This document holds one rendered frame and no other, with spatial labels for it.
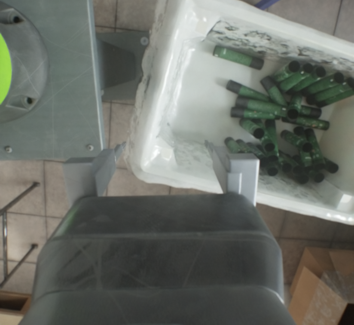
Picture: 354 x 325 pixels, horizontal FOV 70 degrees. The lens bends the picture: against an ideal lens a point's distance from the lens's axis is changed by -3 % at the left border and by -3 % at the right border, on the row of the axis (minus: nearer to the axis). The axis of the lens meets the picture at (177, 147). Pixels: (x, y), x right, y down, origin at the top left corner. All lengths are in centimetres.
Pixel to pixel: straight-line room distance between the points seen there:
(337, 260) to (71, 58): 151
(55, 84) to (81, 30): 7
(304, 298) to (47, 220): 146
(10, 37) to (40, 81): 6
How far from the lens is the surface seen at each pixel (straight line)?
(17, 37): 35
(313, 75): 76
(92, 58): 35
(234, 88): 80
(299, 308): 175
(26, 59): 34
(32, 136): 40
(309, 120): 90
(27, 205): 164
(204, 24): 60
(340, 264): 162
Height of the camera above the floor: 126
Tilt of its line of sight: 73 degrees down
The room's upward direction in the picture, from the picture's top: 175 degrees clockwise
